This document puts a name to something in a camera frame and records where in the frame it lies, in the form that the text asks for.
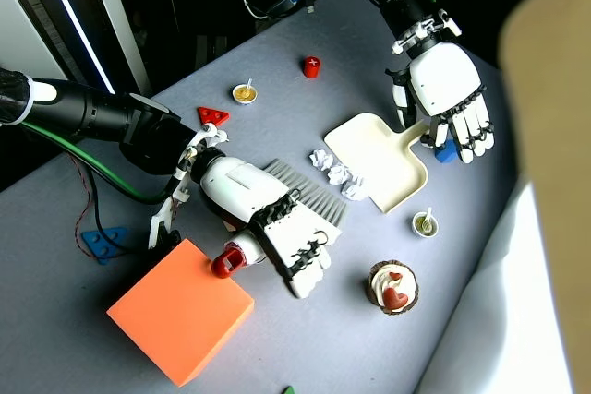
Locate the toy cupcake white frosting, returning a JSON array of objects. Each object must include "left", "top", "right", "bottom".
[{"left": 367, "top": 259, "right": 420, "bottom": 316}]

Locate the small bowl yellow food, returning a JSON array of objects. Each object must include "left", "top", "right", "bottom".
[{"left": 231, "top": 78, "right": 258, "bottom": 107}]

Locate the orange foam cube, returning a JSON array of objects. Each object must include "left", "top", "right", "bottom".
[{"left": 105, "top": 238, "right": 256, "bottom": 388}]

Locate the blurred tan panel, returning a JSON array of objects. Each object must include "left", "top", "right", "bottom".
[{"left": 500, "top": 0, "right": 591, "bottom": 394}]

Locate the thin red wire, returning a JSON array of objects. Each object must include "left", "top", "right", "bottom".
[{"left": 68, "top": 153, "right": 94, "bottom": 259}]

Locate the red triangle block with holes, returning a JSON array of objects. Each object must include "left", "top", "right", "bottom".
[{"left": 197, "top": 106, "right": 231, "bottom": 127}]

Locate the cream plastic dustpan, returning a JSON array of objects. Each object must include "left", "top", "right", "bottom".
[{"left": 322, "top": 112, "right": 433, "bottom": 214}]

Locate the small bowl green soup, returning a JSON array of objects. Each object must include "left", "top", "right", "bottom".
[{"left": 412, "top": 207, "right": 440, "bottom": 238}]

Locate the blue triangle block with holes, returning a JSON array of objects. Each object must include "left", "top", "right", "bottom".
[{"left": 81, "top": 226, "right": 130, "bottom": 266}]

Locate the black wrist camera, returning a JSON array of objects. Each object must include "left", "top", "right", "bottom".
[{"left": 157, "top": 225, "right": 182, "bottom": 248}]

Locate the blue hexagonal block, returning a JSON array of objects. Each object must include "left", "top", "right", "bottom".
[{"left": 434, "top": 142, "right": 461, "bottom": 164}]

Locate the white sheet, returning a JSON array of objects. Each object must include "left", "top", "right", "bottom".
[{"left": 413, "top": 174, "right": 578, "bottom": 394}]

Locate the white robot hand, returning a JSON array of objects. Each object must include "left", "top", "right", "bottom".
[
  {"left": 198, "top": 153, "right": 333, "bottom": 301},
  {"left": 385, "top": 42, "right": 496, "bottom": 165}
]

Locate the grey table cloth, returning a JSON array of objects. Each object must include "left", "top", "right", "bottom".
[{"left": 0, "top": 0, "right": 525, "bottom": 394}]

